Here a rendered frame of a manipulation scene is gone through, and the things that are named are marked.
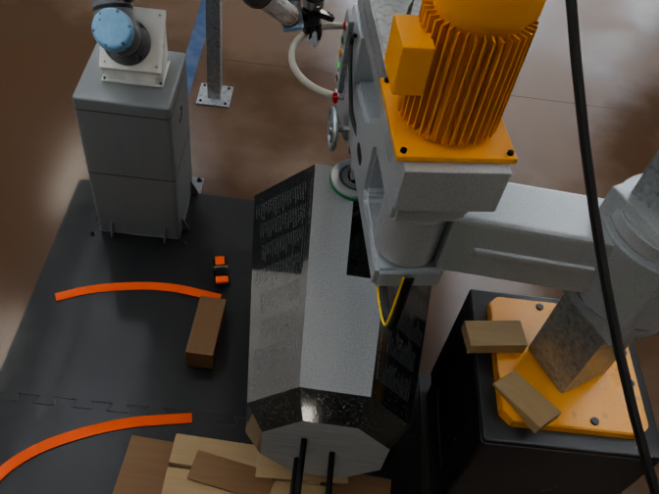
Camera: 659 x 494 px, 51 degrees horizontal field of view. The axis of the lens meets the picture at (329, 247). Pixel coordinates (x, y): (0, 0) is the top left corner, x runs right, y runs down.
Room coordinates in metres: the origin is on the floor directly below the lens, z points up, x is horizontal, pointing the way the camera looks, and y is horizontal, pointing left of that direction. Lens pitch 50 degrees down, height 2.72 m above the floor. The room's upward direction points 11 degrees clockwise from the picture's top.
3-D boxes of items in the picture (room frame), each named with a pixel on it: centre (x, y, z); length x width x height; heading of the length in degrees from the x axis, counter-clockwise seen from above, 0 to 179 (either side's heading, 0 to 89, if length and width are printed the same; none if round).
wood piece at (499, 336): (1.34, -0.61, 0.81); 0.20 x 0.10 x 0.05; 103
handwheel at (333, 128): (1.80, 0.03, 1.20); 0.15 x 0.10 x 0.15; 13
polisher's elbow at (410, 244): (1.30, -0.21, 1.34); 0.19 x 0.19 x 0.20
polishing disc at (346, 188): (1.94, -0.06, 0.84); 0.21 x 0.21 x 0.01
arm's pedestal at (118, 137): (2.31, 0.97, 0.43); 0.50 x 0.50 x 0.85; 6
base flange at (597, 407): (1.32, -0.86, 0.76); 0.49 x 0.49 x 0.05; 5
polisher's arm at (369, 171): (1.56, -0.14, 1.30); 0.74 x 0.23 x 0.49; 13
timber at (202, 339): (1.59, 0.47, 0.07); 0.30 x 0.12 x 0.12; 3
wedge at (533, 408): (1.13, -0.71, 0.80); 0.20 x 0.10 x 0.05; 42
